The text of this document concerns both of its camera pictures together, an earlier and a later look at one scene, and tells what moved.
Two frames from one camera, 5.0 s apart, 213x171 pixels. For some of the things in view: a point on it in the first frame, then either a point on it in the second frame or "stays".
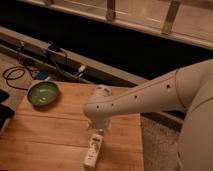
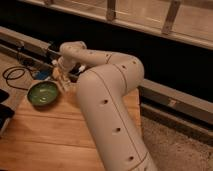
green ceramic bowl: [43, 93] stays
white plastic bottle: [92, 154] → [57, 71]
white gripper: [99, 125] → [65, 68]
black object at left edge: [6, 112] stays
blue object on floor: [41, 75] stays
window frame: [186, 20] stays
